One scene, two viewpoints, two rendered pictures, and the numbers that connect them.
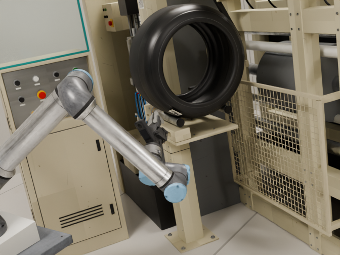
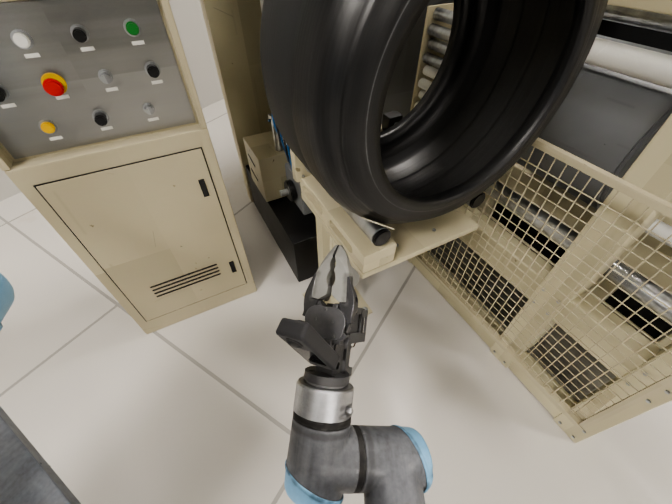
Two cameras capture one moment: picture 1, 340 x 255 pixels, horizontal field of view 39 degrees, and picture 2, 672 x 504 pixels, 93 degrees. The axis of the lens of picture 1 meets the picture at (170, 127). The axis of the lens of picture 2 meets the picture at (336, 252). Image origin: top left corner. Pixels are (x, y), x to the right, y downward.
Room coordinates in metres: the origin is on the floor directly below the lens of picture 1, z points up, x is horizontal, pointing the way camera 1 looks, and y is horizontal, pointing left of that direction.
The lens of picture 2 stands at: (1.88, 0.10, 1.38)
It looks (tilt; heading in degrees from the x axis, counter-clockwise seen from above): 47 degrees down; 353
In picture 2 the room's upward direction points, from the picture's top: straight up
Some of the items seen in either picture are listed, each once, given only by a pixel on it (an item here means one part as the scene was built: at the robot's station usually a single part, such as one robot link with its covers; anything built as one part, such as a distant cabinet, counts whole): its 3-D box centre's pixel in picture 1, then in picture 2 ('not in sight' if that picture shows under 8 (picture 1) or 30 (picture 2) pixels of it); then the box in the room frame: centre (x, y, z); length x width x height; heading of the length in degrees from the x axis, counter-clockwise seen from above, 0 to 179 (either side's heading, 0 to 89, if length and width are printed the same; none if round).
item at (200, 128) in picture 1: (193, 128); (385, 209); (2.57, -0.13, 0.80); 0.37 x 0.36 x 0.02; 111
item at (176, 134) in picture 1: (169, 128); (342, 214); (2.52, 0.01, 0.84); 0.36 x 0.09 x 0.06; 21
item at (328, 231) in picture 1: (269, 146); (509, 256); (2.47, -0.52, 0.65); 0.90 x 0.02 x 0.70; 21
